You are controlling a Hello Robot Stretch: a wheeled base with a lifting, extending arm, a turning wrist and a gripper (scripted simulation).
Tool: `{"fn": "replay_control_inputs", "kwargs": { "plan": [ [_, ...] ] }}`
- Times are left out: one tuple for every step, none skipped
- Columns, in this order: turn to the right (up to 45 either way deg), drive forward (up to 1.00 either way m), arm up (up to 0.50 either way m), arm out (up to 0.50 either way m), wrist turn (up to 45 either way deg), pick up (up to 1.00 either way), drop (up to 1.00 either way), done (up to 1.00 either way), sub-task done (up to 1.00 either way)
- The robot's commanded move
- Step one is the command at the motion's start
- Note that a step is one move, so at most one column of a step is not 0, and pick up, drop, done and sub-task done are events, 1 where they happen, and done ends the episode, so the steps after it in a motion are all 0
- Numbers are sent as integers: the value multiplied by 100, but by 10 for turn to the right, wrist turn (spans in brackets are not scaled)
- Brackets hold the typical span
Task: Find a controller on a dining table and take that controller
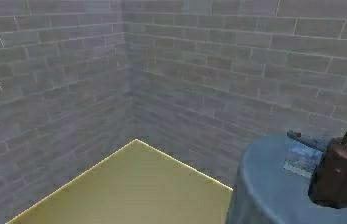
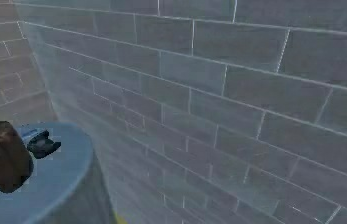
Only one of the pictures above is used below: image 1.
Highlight round blue clothed table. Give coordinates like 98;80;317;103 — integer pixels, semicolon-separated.
225;134;347;224

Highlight grey remote control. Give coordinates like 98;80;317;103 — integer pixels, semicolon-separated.
286;130;331;153

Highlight blue picture book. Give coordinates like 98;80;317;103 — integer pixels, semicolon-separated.
283;140;324;180

